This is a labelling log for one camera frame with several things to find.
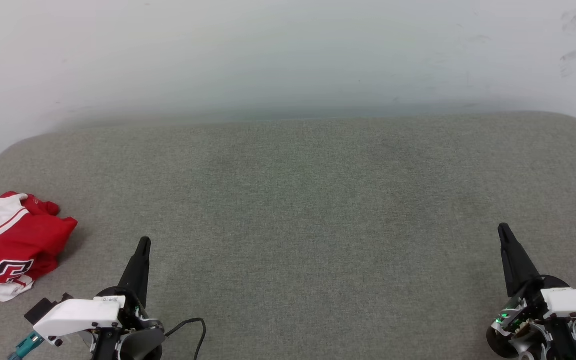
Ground red white basketball jersey shirt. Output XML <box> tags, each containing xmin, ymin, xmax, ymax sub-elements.
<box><xmin>0</xmin><ymin>191</ymin><xmax>79</xmax><ymax>303</ymax></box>

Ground thin black left gripper cable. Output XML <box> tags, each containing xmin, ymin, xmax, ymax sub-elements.
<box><xmin>165</xmin><ymin>318</ymin><xmax>207</xmax><ymax>360</ymax></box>

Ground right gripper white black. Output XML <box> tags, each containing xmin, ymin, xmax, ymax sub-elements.
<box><xmin>486</xmin><ymin>223</ymin><xmax>576</xmax><ymax>360</ymax></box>

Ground grey fabric sofa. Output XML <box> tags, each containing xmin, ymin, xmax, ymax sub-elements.
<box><xmin>0</xmin><ymin>111</ymin><xmax>576</xmax><ymax>360</ymax></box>

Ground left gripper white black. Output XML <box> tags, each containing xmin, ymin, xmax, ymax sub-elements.
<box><xmin>33</xmin><ymin>237</ymin><xmax>166</xmax><ymax>360</ymax></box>

